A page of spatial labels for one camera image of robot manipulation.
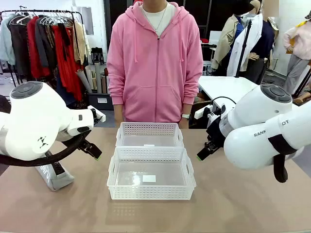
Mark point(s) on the person in pink hoodie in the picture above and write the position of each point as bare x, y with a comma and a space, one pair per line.
155, 72

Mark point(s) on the person's left hand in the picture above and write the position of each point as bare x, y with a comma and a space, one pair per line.
185, 123

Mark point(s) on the beige garment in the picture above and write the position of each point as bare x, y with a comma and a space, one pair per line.
77, 43

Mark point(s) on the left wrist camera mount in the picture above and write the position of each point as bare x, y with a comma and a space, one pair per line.
103, 118

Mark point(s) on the mannequin in beige trench coat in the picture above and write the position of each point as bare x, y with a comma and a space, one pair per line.
224, 41

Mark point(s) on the dark brown garment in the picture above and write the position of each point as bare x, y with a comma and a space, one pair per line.
20, 48

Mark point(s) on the brown cardboard tube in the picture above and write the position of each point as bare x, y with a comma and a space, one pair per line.
104, 85

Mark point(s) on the black scarf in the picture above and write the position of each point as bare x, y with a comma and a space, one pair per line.
64, 36

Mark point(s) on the white lab coat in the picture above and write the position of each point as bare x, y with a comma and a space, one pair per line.
253, 36

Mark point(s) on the grey paper roll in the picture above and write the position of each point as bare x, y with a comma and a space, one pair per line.
83, 80

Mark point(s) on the white background table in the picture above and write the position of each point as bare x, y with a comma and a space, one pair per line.
223, 85

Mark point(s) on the white rectangular board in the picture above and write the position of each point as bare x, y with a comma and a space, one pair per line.
88, 20

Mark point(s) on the black tripod stand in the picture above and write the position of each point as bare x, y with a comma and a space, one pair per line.
244, 48

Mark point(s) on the silver wristwatch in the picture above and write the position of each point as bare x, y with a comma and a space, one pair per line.
185, 116

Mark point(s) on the tall light grey tube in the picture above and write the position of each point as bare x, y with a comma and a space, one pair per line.
98, 77

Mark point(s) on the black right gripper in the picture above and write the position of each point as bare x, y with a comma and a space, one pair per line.
216, 132

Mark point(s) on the white rectangular sticker label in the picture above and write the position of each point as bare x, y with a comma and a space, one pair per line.
149, 145
149, 178

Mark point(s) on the dark grey garment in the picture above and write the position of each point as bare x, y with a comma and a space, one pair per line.
42, 43

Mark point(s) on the person's left forearm pink sleeve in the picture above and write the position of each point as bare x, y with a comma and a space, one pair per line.
193, 87

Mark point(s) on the mannequin in navy coat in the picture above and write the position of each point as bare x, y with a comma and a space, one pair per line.
267, 38

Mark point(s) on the mannequin in pink sweater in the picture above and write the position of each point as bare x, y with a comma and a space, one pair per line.
300, 43

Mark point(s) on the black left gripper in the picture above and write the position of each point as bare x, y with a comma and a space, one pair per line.
85, 145

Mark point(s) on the light blue-grey garment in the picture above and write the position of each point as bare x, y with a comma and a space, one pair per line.
6, 41

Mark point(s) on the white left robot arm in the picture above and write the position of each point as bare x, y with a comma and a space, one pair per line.
36, 114

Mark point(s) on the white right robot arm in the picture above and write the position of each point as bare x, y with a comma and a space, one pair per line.
262, 109

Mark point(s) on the black clothes rack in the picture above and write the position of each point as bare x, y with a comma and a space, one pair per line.
31, 11

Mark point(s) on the person's right forearm pink sleeve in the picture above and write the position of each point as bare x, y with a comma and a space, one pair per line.
116, 87

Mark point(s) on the red jacket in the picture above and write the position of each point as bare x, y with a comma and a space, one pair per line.
32, 48

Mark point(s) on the long red dress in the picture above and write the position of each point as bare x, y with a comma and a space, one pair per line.
65, 72

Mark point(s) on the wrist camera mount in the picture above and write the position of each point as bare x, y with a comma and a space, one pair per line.
199, 113
103, 118

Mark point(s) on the navy blue garment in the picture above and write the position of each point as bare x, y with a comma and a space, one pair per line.
62, 92

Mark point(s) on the cream paper roll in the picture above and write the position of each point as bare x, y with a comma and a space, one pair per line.
91, 81

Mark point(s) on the white perforated plastic basket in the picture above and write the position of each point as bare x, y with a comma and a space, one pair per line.
150, 191
148, 128

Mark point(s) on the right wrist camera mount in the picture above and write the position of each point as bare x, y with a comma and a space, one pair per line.
199, 113

